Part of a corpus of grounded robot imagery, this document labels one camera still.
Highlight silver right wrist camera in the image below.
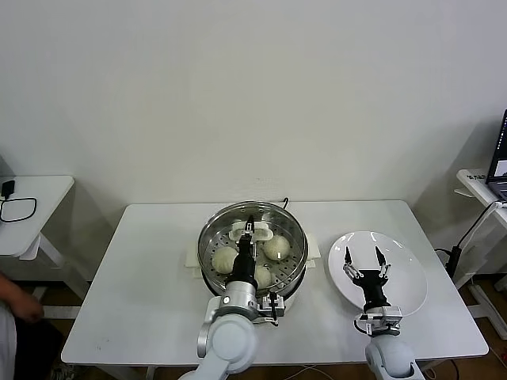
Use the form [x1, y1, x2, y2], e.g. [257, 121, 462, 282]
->
[353, 305, 404, 337]

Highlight glass lid with white handle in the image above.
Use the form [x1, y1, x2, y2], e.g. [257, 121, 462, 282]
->
[197, 200, 310, 292]

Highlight white electric cooking pot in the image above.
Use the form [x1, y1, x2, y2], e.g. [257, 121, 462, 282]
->
[184, 233, 321, 317]

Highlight person bare forearm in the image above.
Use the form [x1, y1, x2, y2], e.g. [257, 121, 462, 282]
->
[0, 272, 25, 308]

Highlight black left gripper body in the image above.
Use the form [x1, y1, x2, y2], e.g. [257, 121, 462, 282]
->
[231, 241, 259, 284]

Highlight stainless steel steamer basket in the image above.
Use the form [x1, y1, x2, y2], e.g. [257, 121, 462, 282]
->
[197, 202, 309, 298]

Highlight person dark trousers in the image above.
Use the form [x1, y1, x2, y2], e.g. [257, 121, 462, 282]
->
[14, 316, 67, 375]

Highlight white desk with laptop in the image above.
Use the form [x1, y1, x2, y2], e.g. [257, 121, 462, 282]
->
[453, 169, 507, 341]

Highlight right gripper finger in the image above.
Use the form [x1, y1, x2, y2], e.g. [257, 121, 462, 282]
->
[342, 245, 365, 280]
[374, 245, 393, 278]

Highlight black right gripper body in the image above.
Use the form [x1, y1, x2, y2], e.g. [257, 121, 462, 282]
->
[353, 269, 394, 314]

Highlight black power strip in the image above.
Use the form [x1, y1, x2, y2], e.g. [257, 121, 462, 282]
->
[433, 245, 460, 274]

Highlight person white garment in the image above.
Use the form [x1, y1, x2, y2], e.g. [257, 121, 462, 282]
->
[0, 304, 17, 380]

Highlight dark open laptop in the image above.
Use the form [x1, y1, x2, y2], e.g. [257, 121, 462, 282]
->
[484, 109, 507, 203]

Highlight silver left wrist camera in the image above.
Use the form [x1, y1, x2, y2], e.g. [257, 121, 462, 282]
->
[255, 291, 287, 329]

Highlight black laptop cable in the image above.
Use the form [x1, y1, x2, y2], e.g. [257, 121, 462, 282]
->
[455, 202, 498, 253]

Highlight person bare hand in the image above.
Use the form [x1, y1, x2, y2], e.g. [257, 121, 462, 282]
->
[13, 294, 44, 321]

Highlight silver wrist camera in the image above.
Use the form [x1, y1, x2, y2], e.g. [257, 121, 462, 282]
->
[255, 291, 287, 329]
[353, 305, 404, 337]

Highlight white round plate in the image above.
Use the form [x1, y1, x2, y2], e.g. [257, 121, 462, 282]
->
[327, 230, 429, 318]

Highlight black looped cable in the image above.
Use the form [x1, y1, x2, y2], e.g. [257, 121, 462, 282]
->
[0, 196, 39, 225]

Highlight white steamed baozi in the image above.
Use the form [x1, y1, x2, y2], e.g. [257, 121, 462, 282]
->
[255, 265, 273, 289]
[212, 247, 238, 275]
[263, 236, 290, 261]

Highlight white side table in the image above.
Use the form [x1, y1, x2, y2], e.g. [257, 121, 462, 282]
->
[0, 176, 91, 320]

